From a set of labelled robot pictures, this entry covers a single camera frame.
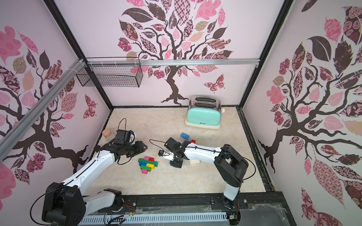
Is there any black enclosure corner post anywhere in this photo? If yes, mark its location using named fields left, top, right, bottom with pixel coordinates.
left=239, top=0, right=294, bottom=109

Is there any bright green brick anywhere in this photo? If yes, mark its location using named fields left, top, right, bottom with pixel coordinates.
left=140, top=166, right=152, bottom=172

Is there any white brick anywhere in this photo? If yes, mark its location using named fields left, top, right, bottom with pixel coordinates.
left=189, top=160, right=200, bottom=164

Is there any aluminium rail left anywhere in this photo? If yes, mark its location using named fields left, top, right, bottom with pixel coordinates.
left=1, top=59, right=85, bottom=161

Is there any black camera cable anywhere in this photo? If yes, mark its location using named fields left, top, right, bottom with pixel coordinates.
left=149, top=139, right=169, bottom=152

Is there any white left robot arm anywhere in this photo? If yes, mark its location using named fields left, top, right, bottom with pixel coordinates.
left=41, top=141, right=148, bottom=226

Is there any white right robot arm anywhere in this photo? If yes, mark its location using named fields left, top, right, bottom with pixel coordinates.
left=164, top=138, right=249, bottom=201

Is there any pink lidded glass jar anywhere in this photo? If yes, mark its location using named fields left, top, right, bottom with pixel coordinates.
left=102, top=129, right=113, bottom=139

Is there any green long brick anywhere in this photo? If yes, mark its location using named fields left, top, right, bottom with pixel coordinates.
left=138, top=159, right=158, bottom=167

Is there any white slotted cable duct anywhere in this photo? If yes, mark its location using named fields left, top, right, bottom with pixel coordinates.
left=79, top=212, right=229, bottom=226

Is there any aluminium rail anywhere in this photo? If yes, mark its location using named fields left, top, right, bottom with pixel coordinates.
left=140, top=58, right=260, bottom=66
left=1, top=59, right=85, bottom=161

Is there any yellow small brick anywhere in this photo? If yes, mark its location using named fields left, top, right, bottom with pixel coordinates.
left=146, top=163, right=155, bottom=169

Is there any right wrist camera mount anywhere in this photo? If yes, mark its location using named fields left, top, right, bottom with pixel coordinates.
left=158, top=150, right=174, bottom=161

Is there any light blue large brick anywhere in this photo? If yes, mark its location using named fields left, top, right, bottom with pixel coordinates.
left=180, top=133, right=190, bottom=140

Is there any black wire basket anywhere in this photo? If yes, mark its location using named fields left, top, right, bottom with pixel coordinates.
left=76, top=56, right=143, bottom=88

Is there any mint green Belinee toaster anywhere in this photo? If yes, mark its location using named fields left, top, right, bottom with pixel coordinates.
left=185, top=95, right=222, bottom=129

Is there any aluminium rail back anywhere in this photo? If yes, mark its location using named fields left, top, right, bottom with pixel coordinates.
left=140, top=58, right=260, bottom=66

